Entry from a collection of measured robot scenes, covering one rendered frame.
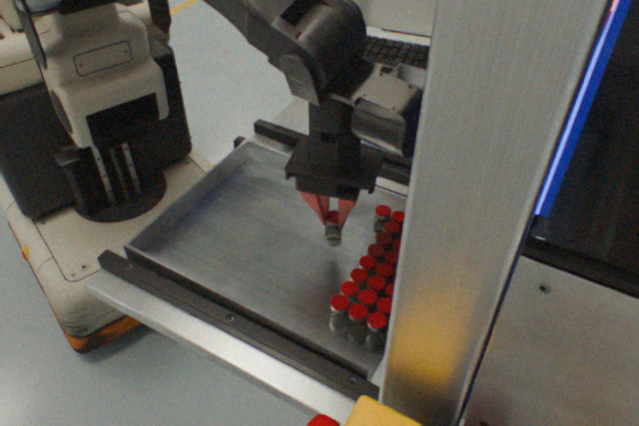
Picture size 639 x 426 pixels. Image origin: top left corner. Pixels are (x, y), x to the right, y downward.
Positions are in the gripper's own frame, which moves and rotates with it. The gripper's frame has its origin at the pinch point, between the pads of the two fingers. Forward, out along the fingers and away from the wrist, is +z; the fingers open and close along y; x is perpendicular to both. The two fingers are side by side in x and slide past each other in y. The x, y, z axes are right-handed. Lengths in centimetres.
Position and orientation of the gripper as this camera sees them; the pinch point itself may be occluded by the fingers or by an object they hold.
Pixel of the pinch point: (333, 218)
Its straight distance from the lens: 68.1
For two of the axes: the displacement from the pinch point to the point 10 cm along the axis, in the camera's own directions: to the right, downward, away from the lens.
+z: 0.1, 7.5, 6.6
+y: 9.6, 1.7, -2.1
